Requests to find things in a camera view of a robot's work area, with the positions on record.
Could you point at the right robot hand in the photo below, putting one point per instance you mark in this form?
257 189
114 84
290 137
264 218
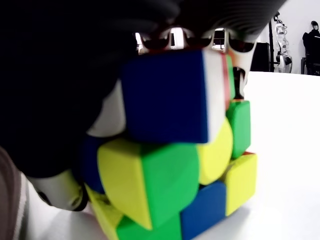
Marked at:
62 75

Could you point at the round dark brown plate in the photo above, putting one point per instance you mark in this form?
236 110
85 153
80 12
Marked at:
7 190

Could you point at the seated person in black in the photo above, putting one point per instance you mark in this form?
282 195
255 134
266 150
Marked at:
312 40

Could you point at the silver humanoid robot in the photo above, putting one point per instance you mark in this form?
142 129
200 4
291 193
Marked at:
282 45

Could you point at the black cabinet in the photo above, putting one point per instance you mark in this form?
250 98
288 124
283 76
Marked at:
261 57

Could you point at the multicoloured Rubik's cube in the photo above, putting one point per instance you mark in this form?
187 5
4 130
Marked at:
162 162

